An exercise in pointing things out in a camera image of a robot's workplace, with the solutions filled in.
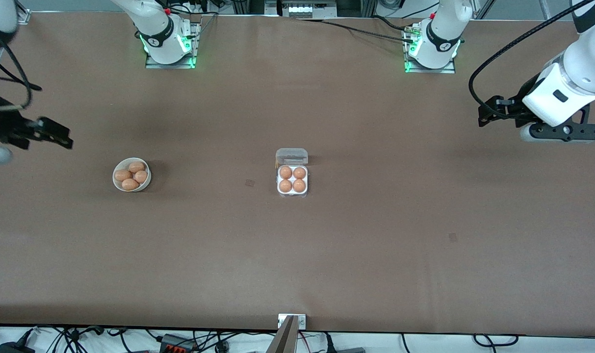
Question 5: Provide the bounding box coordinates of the black orange power strip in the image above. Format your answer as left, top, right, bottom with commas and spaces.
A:
160, 334, 196, 353

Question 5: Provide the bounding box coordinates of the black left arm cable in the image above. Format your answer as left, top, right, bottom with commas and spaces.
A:
468, 0, 585, 117

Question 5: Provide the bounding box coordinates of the brown camera mount post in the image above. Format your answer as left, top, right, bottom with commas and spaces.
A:
265, 315, 299, 353

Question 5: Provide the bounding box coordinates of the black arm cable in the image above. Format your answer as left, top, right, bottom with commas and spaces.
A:
468, 0, 585, 117
0, 20, 43, 106

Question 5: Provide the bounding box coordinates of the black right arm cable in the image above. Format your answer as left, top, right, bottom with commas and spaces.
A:
0, 20, 43, 106

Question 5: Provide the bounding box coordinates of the black looped floor cable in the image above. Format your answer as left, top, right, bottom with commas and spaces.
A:
473, 334, 519, 348

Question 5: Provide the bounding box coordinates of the clear plastic egg box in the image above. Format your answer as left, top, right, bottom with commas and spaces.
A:
275, 148, 309, 198

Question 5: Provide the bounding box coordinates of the white ceramic bowl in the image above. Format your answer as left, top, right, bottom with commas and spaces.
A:
112, 157, 152, 192

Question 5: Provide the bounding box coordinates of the silver camera mount bracket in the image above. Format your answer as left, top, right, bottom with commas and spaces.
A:
278, 314, 307, 330

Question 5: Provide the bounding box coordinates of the black table cable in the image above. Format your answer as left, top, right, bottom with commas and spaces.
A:
297, 16, 416, 44

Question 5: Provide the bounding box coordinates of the grey terminal block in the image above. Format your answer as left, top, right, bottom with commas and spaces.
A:
283, 2, 315, 16

